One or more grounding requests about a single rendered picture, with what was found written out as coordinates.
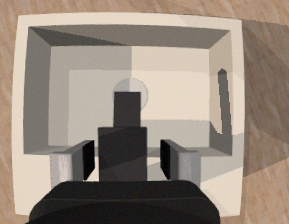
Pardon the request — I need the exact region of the white rectangular sink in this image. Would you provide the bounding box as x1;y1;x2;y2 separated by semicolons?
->
12;12;245;217

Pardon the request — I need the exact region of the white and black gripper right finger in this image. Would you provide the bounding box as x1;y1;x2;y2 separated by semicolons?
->
160;139;201;188

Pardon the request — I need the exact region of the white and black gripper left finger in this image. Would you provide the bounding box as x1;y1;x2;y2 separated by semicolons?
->
49;140;95;190

